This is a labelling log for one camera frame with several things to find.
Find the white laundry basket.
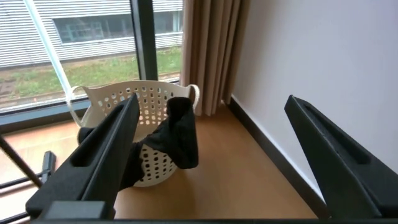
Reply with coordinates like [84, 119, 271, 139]
[65, 80, 201, 187]

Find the window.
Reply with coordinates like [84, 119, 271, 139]
[0, 0, 184, 134]

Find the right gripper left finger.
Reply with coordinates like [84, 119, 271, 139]
[25, 93, 141, 218]

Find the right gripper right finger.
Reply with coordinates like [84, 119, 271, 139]
[284, 95, 398, 218]

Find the beige curtain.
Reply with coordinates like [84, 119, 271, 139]
[180, 0, 251, 116]

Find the black clothes rack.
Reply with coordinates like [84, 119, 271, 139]
[0, 135, 57, 224]

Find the heap of clothes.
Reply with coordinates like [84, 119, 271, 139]
[77, 96, 200, 190]

